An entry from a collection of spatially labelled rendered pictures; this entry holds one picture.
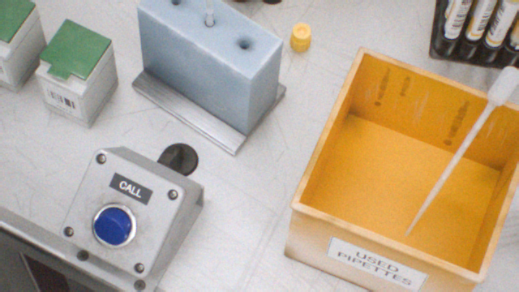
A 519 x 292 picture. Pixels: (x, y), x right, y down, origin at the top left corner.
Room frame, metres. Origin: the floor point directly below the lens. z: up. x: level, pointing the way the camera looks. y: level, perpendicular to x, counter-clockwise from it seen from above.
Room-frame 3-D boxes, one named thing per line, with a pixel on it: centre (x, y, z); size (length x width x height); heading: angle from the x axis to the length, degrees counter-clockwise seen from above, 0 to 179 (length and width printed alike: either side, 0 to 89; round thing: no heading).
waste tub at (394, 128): (0.31, -0.12, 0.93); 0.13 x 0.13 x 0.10; 71
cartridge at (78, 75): (0.39, 0.13, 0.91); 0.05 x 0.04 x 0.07; 157
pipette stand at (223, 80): (0.41, 0.03, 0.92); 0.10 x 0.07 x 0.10; 59
